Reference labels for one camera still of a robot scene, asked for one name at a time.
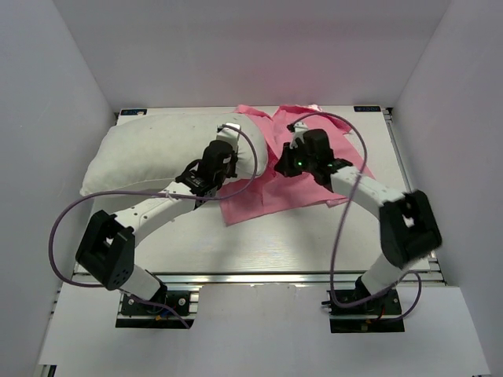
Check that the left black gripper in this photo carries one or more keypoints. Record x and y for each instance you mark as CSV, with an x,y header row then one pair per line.
x,y
231,170

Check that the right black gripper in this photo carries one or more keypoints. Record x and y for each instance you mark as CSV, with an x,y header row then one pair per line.
x,y
284,165

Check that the pink pillowcase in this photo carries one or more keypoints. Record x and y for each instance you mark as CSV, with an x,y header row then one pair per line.
x,y
271,192

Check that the white pillow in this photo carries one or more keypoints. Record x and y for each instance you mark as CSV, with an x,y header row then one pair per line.
x,y
150,151

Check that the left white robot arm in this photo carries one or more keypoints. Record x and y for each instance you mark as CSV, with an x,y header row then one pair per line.
x,y
108,245

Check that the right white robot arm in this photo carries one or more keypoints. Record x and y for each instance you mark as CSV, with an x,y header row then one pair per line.
x,y
408,229

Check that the right blue corner label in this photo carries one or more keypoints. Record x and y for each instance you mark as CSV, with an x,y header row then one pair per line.
x,y
367,108

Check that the blue corner label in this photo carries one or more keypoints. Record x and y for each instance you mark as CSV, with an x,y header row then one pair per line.
x,y
133,112
367,108

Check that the left blue corner label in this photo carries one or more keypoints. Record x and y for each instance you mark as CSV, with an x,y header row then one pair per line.
x,y
133,112

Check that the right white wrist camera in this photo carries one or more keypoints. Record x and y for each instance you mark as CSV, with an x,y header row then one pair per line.
x,y
298,130

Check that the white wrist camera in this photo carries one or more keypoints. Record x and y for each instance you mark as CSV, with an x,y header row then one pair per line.
x,y
298,130
229,133

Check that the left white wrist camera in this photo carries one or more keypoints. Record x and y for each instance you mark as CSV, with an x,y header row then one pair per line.
x,y
229,133

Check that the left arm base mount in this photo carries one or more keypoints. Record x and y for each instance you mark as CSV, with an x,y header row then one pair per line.
x,y
174,308

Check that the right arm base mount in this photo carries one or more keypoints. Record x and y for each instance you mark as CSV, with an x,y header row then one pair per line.
x,y
382,315

